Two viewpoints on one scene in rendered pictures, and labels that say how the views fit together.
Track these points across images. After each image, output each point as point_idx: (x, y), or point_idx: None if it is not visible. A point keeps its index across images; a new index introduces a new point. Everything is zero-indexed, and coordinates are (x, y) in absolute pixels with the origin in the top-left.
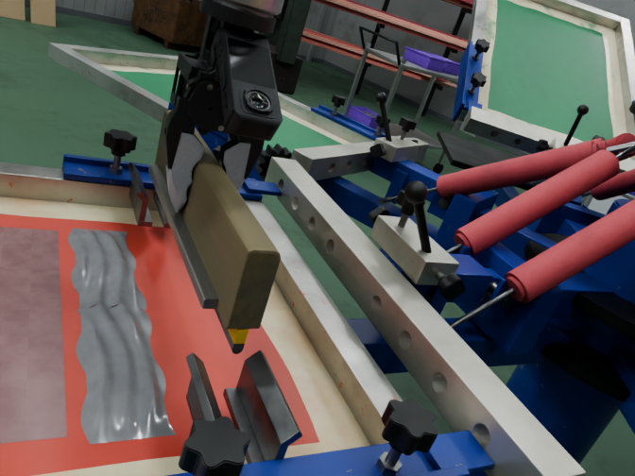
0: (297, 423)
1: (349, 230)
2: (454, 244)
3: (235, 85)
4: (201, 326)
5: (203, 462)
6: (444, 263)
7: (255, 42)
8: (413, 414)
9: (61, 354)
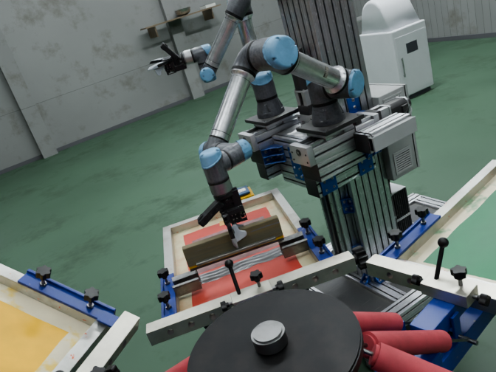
0: (175, 286)
1: (271, 283)
2: None
3: (203, 212)
4: (238, 280)
5: (158, 270)
6: (231, 298)
7: (216, 201)
8: (163, 294)
9: (221, 265)
